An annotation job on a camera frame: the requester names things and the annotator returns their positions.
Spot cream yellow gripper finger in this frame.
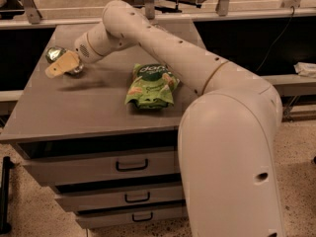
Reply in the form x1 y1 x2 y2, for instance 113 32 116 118
45 50 80 78

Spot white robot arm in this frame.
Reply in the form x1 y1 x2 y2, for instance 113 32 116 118
45 0 285 237

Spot green snack chip bag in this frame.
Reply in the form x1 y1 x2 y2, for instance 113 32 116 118
124 64 180 110

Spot grey drawer cabinet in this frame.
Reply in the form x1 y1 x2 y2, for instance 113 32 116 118
0 19 206 230

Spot top grey drawer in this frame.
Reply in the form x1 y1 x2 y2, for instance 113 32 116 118
24 147 179 186

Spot grey drawer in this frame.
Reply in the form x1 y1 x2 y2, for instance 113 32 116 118
24 147 179 186
55 182 184 212
76 203 188 229

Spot middle grey drawer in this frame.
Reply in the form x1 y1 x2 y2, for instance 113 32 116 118
55 182 184 212

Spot bottom grey drawer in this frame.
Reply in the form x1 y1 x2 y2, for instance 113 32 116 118
76 203 188 229

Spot black stand left edge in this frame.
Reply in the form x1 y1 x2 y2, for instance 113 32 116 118
0 156 14 235

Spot white packet on ledge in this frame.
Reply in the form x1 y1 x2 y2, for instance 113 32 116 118
294 62 316 78

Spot black cable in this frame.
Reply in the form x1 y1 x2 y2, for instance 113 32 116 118
255 5 295 73

